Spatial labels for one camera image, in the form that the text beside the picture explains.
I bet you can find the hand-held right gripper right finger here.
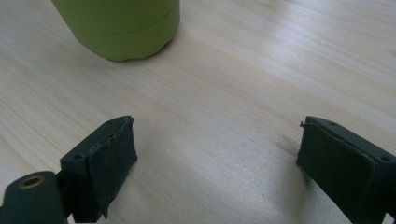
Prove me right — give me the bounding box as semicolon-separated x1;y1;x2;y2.
296;115;396;224

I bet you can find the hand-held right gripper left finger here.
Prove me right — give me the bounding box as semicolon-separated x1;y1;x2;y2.
60;115;138;224

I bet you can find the green bottle with white cap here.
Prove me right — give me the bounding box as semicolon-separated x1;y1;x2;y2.
50;0;181;62

